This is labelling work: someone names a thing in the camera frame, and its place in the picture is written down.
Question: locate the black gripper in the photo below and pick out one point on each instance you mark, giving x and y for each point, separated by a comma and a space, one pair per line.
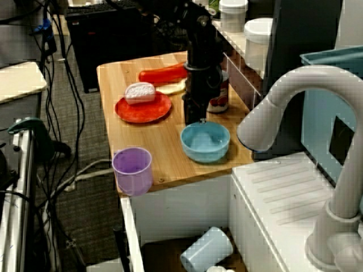
201, 85

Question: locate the tomato label tin can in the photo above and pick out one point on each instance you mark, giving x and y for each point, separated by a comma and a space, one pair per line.
221, 96

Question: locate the light blue bowl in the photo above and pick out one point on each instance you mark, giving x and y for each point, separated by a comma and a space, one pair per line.
204, 147

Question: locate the red plate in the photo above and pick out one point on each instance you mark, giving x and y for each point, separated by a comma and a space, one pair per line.
141, 113

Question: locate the toy ham slice red rind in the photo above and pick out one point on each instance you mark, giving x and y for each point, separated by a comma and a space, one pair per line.
140, 93

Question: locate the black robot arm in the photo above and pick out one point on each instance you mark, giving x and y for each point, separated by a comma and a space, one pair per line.
202, 42

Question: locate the cream scalloped plate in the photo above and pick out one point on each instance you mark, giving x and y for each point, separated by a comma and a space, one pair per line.
173, 89

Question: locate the orange toy sausage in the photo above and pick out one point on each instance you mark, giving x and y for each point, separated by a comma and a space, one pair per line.
161, 75

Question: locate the purple plastic mug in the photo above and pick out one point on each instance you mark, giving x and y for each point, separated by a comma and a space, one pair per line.
133, 175

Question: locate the large white lidded jar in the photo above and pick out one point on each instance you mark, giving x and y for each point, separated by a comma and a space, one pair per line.
256, 42

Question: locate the green label tin can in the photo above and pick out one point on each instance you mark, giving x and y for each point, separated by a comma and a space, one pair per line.
214, 11

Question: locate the small white lidded jar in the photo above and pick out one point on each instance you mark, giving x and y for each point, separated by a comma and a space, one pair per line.
234, 17

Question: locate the black computer tower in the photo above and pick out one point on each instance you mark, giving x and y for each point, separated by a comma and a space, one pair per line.
107, 51

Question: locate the grey toy faucet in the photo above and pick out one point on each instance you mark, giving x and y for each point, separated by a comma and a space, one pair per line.
312, 76

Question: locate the light blue toy cabinet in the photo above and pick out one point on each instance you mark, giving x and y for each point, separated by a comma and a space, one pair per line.
317, 113

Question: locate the white toy sink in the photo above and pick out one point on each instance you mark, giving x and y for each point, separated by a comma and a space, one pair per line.
283, 198

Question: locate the dark upright panel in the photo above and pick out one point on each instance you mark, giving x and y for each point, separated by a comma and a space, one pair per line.
300, 25

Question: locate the light blue cup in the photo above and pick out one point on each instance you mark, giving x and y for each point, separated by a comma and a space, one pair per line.
207, 249

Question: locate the small white toy item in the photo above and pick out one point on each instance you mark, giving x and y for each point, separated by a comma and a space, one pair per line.
218, 269

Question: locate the cream desk panel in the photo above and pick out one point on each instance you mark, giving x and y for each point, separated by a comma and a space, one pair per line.
20, 82

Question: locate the aluminium frame rail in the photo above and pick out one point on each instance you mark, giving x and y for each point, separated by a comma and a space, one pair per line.
24, 198

